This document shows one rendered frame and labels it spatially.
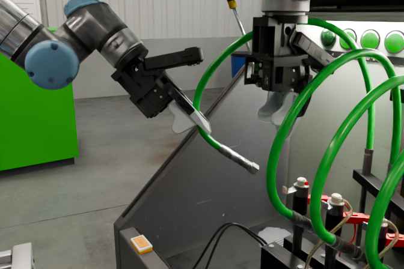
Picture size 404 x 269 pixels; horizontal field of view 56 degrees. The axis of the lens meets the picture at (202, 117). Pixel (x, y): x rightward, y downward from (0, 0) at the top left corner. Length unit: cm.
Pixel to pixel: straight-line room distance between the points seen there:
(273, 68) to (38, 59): 35
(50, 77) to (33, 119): 316
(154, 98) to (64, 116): 312
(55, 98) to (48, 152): 51
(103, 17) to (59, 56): 17
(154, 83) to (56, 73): 19
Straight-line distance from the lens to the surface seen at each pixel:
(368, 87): 85
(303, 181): 75
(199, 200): 103
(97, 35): 75
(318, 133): 109
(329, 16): 100
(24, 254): 85
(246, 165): 78
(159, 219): 99
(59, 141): 388
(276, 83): 60
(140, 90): 72
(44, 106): 377
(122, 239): 94
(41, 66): 62
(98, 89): 706
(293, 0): 61
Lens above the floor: 144
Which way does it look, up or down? 15 degrees down
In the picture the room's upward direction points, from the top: straight up
